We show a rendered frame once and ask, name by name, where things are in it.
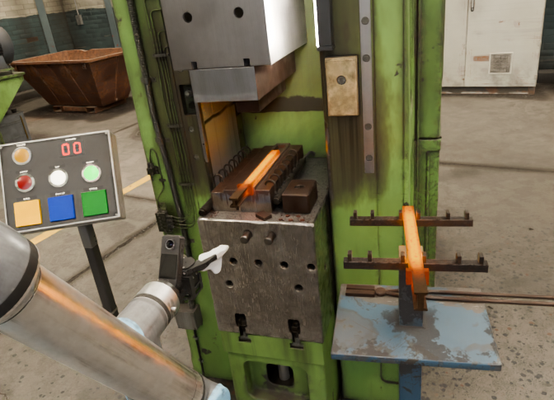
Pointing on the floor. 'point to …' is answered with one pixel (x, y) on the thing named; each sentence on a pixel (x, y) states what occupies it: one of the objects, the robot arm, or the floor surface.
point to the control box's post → (97, 266)
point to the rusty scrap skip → (78, 78)
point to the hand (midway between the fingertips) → (200, 241)
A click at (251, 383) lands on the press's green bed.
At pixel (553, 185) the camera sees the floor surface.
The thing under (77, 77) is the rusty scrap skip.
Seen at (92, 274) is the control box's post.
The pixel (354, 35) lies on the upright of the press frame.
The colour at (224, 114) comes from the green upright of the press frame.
